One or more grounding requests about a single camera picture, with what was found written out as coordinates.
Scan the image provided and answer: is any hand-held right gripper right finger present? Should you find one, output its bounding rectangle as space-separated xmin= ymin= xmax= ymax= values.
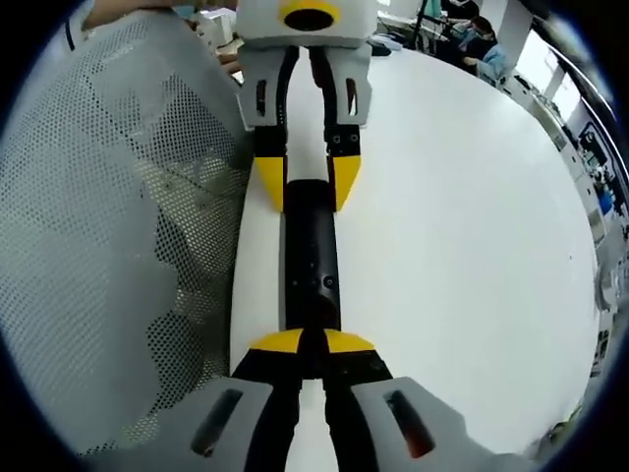
xmin=321 ymin=328 xmax=542 ymax=472

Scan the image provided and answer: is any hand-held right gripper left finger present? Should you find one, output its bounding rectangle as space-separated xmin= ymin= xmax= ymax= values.
xmin=83 ymin=328 xmax=306 ymax=472

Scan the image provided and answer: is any black remote control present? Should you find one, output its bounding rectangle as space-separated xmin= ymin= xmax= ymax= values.
xmin=278 ymin=178 xmax=343 ymax=336

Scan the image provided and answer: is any grey mesh office chair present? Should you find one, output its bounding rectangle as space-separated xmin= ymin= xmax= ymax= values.
xmin=0 ymin=4 xmax=257 ymax=456

